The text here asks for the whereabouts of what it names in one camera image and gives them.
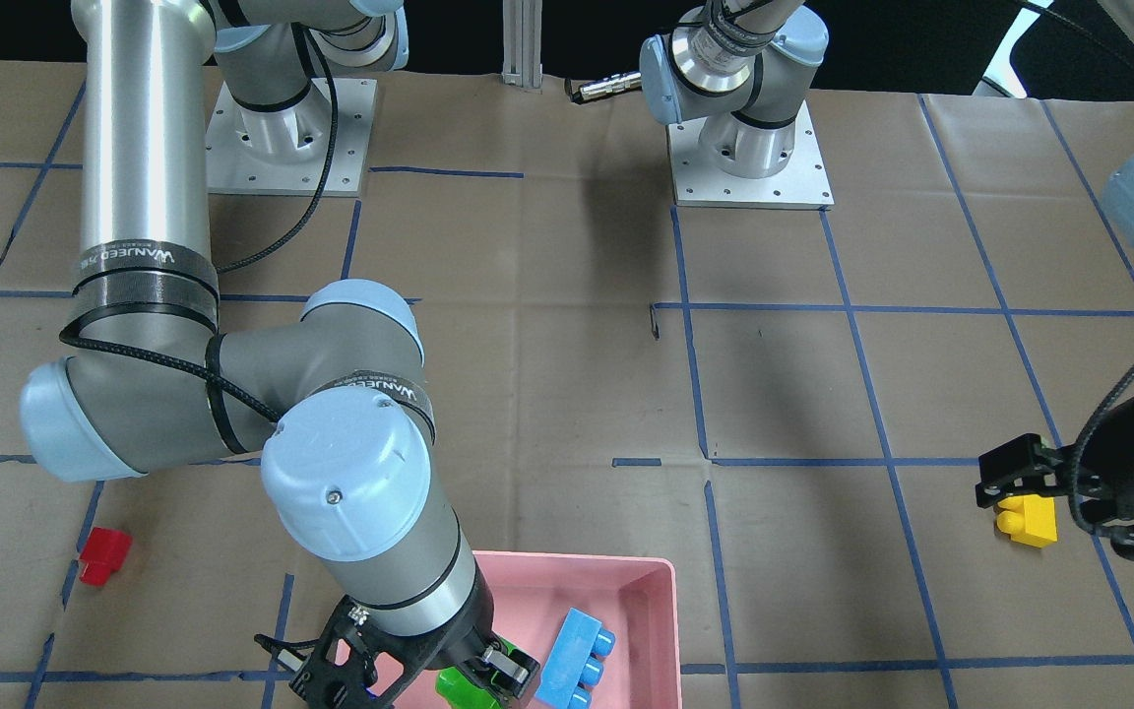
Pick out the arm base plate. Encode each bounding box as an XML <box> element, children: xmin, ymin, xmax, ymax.
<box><xmin>206</xmin><ymin>78</ymin><xmax>379</xmax><ymax>197</ymax></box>
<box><xmin>667</xmin><ymin>103</ymin><xmax>836</xmax><ymax>210</ymax></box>

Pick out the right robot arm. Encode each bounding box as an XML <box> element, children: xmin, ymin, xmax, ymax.
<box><xmin>20</xmin><ymin>1</ymin><xmax>539</xmax><ymax>708</ymax></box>

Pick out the green toy block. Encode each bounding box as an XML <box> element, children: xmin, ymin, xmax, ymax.
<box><xmin>435</xmin><ymin>656</ymin><xmax>519</xmax><ymax>708</ymax></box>

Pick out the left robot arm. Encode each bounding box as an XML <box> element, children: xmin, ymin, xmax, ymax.
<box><xmin>638</xmin><ymin>1</ymin><xmax>1134</xmax><ymax>562</ymax></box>

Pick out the yellow toy block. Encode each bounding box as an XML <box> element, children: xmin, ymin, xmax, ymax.
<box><xmin>995</xmin><ymin>493</ymin><xmax>1059</xmax><ymax>548</ymax></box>

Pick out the pink plastic box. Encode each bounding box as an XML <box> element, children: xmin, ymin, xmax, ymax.
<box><xmin>350</xmin><ymin>550</ymin><xmax>678</xmax><ymax>709</ymax></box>

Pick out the red toy block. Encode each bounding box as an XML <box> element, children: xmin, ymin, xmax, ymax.
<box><xmin>78</xmin><ymin>527</ymin><xmax>134</xmax><ymax>586</ymax></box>

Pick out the aluminium frame post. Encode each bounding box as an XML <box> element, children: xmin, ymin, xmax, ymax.
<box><xmin>500</xmin><ymin>0</ymin><xmax>543</xmax><ymax>93</ymax></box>

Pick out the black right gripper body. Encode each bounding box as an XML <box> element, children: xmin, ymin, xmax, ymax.
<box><xmin>320</xmin><ymin>591</ymin><xmax>498</xmax><ymax>708</ymax></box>

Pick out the blue toy block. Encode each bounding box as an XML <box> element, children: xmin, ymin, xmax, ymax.
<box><xmin>535</xmin><ymin>609</ymin><xmax>617</xmax><ymax>708</ymax></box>

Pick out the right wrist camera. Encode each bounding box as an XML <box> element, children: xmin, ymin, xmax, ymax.
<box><xmin>255</xmin><ymin>634</ymin><xmax>375</xmax><ymax>708</ymax></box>

